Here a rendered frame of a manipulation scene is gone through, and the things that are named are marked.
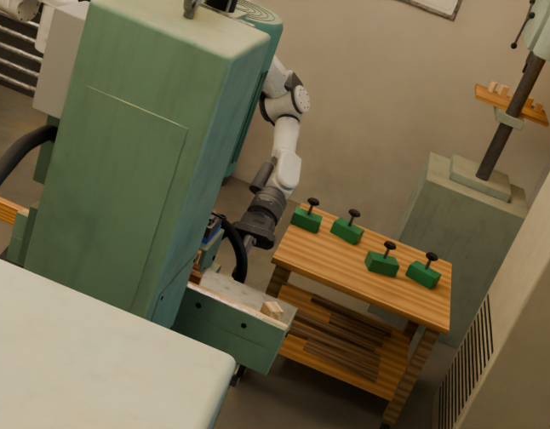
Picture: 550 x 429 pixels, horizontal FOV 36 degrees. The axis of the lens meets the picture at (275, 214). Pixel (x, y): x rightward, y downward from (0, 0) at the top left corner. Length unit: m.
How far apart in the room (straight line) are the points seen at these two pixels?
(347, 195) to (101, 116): 3.59
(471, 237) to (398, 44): 1.22
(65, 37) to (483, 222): 2.74
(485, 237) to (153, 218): 2.68
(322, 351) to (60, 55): 2.07
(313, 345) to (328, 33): 1.95
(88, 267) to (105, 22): 0.38
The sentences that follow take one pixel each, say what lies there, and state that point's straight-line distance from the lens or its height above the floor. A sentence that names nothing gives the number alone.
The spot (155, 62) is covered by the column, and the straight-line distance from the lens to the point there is 1.20.
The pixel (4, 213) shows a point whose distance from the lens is 1.87.
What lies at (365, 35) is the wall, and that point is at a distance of 4.53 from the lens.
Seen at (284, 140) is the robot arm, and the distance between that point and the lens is 2.33.
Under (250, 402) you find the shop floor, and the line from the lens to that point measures 3.10.
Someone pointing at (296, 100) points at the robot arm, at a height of 1.17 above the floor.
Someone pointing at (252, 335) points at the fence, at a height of 0.91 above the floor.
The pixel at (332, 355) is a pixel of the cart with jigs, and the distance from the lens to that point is 3.16.
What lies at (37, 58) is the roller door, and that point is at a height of 0.24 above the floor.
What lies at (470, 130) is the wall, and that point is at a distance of 4.62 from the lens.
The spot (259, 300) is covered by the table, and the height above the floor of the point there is 0.90.
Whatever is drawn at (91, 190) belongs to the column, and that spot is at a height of 1.25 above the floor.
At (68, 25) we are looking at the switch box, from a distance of 1.28.
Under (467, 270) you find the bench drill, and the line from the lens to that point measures 3.86.
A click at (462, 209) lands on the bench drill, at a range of 3.76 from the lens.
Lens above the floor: 1.81
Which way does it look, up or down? 23 degrees down
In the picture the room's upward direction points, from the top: 21 degrees clockwise
